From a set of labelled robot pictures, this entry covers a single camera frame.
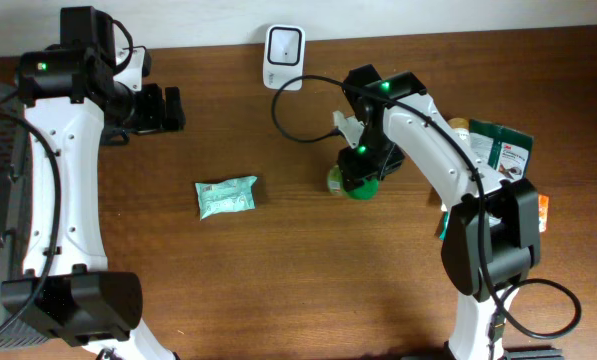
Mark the green gloves package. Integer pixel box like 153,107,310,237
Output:
437,118,535,241

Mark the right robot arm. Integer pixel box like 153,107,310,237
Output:
337,65,540,359

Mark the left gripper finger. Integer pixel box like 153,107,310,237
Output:
163,87,186,131
133,84,165,134

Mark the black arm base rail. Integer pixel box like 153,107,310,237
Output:
402,347,565,360

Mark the green lidded jar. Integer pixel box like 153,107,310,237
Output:
326,165,380,201

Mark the grey plastic basket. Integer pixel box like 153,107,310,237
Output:
0,83,47,352

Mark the white tube with tan cap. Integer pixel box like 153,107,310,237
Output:
447,117,471,147

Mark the teal wipes packet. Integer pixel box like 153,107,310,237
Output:
195,176,257,220

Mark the orange snack packet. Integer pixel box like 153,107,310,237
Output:
538,194,549,233

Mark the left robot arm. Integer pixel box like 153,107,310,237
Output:
1,6,186,359

